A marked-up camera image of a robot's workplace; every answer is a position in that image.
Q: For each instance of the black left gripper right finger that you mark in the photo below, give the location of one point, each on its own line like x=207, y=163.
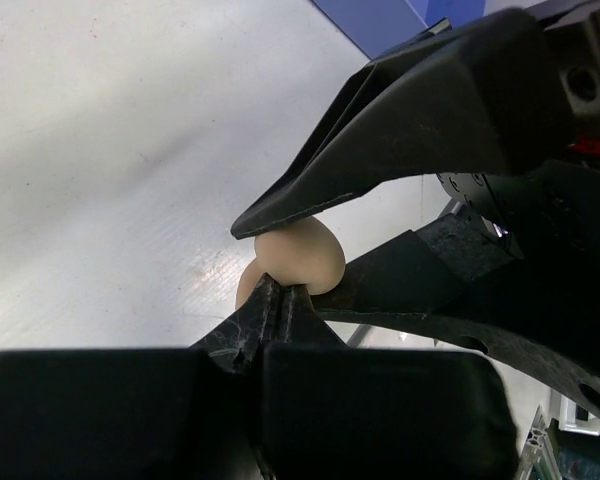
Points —
x=327, y=411

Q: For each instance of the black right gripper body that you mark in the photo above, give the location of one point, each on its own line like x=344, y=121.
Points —
x=585, y=75

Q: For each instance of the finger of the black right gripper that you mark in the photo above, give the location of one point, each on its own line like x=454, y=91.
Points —
x=515, y=275
x=394, y=118

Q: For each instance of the dark blue organizer bin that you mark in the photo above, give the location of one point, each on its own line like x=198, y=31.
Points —
x=375, y=26

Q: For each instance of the beige makeup sponge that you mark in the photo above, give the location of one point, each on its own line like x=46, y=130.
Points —
x=304, y=253

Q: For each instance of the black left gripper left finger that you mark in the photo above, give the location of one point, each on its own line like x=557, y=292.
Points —
x=142, y=413

